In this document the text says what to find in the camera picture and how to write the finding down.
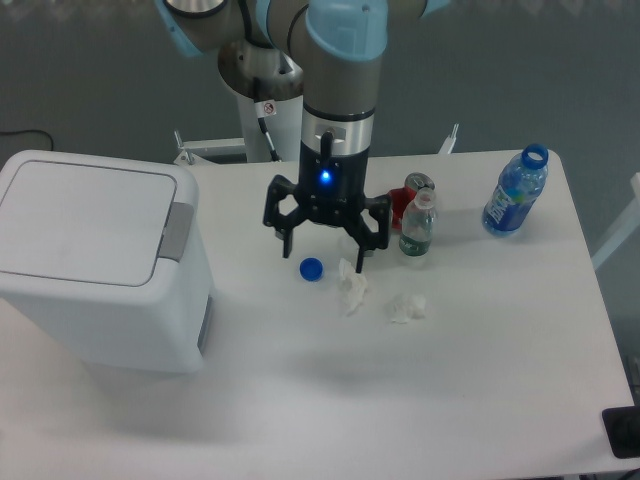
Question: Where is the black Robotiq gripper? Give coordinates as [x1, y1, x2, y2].
[263, 145, 394, 274]

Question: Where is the white push-button trash can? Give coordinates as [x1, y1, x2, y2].
[1, 150, 214, 373]

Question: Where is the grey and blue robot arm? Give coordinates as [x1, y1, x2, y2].
[157, 1, 446, 267]

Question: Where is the crushed red soda can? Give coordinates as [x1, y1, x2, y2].
[389, 172, 435, 231]

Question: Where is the blue bottle cap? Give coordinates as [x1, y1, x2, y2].
[299, 257, 324, 282]

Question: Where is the long crumpled white tissue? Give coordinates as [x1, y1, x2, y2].
[338, 258, 368, 316]

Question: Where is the clear green-label water bottle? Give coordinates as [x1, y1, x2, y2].
[399, 187, 437, 257]

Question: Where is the small crumpled white tissue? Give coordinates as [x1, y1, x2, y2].
[387, 294, 427, 324]

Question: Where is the blue drink bottle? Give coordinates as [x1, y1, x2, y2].
[482, 143, 549, 237]

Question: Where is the white furniture part right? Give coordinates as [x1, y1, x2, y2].
[591, 172, 639, 271]

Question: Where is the black device at table edge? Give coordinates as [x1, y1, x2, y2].
[602, 406, 639, 459]

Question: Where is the white table frame bracket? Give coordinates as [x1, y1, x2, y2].
[438, 123, 459, 155]

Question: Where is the black floor cable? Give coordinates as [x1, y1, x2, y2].
[0, 129, 56, 151]

